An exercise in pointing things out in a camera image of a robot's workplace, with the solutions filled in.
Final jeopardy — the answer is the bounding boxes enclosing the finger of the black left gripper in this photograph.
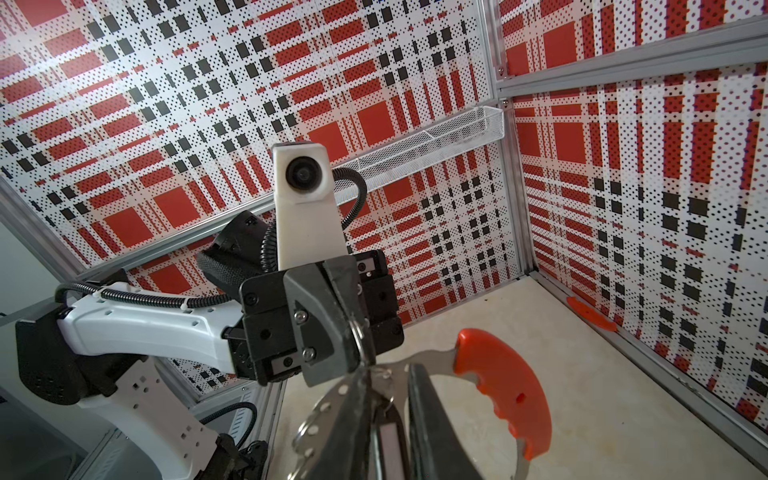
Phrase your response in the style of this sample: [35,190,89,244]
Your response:
[283,263,359,387]
[323,255,376,366]

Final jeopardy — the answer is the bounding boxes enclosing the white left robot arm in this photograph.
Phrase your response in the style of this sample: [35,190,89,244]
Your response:
[15,212,404,479]

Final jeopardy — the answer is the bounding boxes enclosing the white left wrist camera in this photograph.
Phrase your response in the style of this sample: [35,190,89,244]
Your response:
[272,142,347,270]

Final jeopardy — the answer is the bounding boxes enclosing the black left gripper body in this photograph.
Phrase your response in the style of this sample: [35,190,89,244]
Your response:
[197,211,404,385]

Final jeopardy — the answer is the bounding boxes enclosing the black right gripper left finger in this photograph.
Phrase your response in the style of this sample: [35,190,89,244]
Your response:
[305,368,373,479]

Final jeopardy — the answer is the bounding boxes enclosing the red-handled key organizer ring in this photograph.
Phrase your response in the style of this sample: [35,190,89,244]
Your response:
[287,327,553,480]

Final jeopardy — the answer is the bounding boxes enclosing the white wire mesh basket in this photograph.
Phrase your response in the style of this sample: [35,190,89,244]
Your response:
[341,106,505,191]

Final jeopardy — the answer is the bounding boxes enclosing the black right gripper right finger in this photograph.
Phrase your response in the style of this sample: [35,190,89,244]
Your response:
[407,364,481,480]

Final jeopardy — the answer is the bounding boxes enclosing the red tape strip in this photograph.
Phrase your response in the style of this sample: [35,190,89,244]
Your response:
[566,297,618,333]

